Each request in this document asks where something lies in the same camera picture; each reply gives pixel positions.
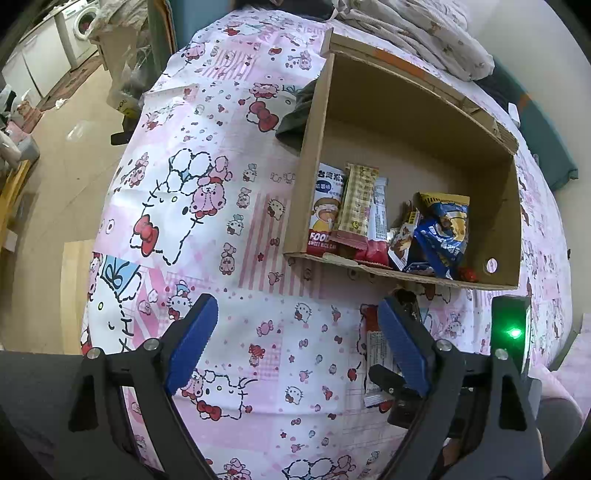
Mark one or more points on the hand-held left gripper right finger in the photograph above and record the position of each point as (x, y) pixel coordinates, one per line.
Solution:
(401, 341)

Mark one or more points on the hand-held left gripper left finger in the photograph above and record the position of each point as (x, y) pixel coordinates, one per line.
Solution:
(194, 341)

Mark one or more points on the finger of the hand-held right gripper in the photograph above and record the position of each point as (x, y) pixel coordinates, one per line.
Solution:
(388, 377)

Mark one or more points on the red white label snack packet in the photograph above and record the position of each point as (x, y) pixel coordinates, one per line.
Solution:
(379, 350)

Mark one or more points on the dark blue snack packet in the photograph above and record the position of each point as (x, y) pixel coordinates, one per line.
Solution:
(438, 251)

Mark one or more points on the blue yellow snack packet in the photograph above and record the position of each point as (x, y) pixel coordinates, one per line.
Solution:
(450, 212)

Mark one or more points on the white red rice cake packet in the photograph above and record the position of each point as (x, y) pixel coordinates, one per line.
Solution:
(323, 217)

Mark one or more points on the beige cracker packet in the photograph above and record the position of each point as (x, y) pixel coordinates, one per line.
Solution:
(358, 198)

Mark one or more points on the cardboard box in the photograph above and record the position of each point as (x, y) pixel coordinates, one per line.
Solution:
(415, 129)

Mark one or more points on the small red candy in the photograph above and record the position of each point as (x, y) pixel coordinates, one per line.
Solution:
(469, 275)

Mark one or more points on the small white snack packet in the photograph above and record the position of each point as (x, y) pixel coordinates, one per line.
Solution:
(400, 240)

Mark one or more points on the person's right leg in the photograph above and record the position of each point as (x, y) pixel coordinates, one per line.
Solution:
(558, 420)

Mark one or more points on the pink printed blanket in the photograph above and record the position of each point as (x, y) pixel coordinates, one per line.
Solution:
(221, 152)

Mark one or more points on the dark cloth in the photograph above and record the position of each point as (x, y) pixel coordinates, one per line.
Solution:
(295, 120)

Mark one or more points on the cardboard carton with plastic bag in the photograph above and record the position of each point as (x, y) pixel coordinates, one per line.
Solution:
(115, 50)

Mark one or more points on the white patterned quilt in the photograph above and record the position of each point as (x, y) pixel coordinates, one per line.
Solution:
(415, 32)

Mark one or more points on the white cabinet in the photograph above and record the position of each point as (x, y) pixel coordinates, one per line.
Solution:
(37, 64)

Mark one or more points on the white washing machine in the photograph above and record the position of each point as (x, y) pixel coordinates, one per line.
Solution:
(85, 23)

